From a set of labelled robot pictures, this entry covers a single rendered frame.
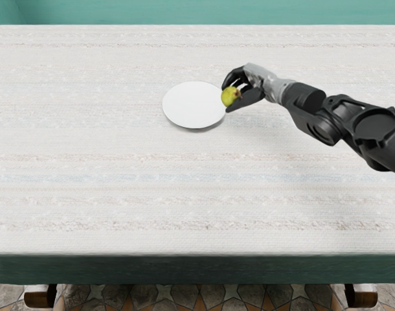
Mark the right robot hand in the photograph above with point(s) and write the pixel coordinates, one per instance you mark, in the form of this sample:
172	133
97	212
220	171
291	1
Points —
268	83

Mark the green pear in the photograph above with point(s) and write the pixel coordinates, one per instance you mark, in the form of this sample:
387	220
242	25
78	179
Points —
230	96

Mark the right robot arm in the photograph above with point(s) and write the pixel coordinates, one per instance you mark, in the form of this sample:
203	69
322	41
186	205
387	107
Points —
349	116

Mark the white round plate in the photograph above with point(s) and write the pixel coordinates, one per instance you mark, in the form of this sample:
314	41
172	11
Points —
192	105

